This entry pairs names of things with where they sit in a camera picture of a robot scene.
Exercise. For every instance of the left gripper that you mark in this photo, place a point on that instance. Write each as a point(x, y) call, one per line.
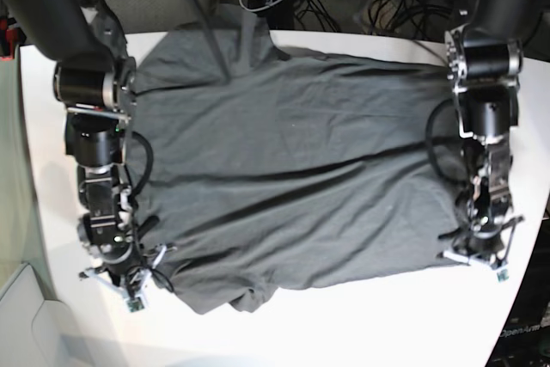
point(471, 214)

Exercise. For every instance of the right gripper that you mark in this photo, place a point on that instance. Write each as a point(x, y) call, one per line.
point(113, 241)

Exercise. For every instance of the grey t-shirt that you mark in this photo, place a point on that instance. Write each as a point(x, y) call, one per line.
point(300, 172)

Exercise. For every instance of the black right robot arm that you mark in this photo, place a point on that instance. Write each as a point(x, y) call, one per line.
point(93, 79)

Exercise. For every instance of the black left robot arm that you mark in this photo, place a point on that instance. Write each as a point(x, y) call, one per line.
point(484, 52)

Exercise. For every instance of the red clamp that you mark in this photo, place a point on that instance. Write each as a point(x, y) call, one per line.
point(10, 37)

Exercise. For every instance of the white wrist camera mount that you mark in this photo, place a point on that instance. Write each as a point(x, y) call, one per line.
point(130, 284)

